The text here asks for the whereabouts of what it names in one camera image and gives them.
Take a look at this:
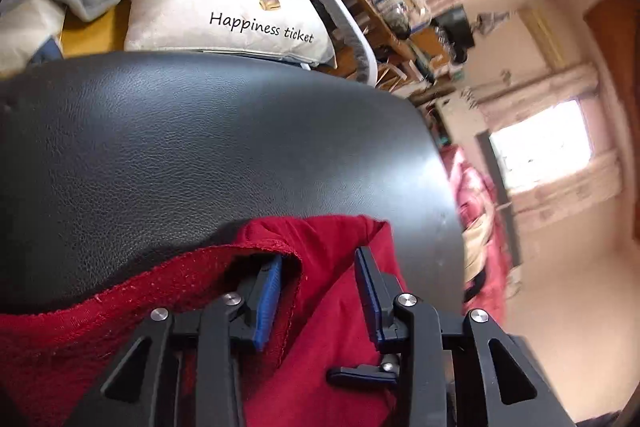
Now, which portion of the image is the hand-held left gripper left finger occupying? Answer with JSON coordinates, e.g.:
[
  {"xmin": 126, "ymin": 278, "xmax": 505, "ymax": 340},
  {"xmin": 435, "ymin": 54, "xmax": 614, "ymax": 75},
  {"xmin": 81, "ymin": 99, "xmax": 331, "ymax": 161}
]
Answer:
[{"xmin": 65, "ymin": 254, "xmax": 286, "ymax": 427}]

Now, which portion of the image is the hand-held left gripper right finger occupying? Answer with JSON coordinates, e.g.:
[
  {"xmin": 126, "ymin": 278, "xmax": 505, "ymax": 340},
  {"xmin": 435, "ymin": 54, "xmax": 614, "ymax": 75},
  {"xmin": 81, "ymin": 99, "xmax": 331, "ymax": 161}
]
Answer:
[{"xmin": 327, "ymin": 247, "xmax": 576, "ymax": 427}]

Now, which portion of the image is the red garment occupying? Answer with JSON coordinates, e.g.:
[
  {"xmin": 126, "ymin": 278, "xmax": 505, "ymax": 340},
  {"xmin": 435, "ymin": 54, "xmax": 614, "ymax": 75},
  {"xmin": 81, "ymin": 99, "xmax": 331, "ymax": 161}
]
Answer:
[{"xmin": 0, "ymin": 214, "xmax": 416, "ymax": 427}]

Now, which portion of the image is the red pink blanket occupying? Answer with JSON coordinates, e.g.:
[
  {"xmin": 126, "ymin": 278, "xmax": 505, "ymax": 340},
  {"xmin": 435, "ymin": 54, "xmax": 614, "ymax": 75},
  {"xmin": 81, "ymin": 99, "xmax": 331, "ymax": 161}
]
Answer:
[{"xmin": 440, "ymin": 144, "xmax": 523, "ymax": 313}]

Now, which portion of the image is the black leather chair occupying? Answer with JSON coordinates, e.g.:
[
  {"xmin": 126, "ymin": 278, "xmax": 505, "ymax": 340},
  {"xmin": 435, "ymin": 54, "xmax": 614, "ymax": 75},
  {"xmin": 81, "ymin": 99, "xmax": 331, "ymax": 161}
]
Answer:
[{"xmin": 0, "ymin": 52, "xmax": 467, "ymax": 315}]

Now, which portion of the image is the window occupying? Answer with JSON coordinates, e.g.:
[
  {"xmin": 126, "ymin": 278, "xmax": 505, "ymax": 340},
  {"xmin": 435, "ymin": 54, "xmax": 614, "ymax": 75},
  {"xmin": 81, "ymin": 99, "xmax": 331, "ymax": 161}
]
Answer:
[{"xmin": 490, "ymin": 99, "xmax": 596, "ymax": 190}]

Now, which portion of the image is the cluttered wooden shelf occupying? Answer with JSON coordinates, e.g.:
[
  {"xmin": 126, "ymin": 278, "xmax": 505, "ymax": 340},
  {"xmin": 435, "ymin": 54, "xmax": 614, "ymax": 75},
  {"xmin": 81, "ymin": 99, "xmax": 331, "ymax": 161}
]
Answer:
[{"xmin": 320, "ymin": 0, "xmax": 476, "ymax": 100}]

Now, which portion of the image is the white cloth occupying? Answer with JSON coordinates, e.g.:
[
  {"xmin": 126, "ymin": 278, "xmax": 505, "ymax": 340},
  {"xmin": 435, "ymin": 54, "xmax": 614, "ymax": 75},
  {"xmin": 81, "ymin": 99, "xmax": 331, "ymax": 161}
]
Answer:
[{"xmin": 0, "ymin": 0, "xmax": 67, "ymax": 78}]

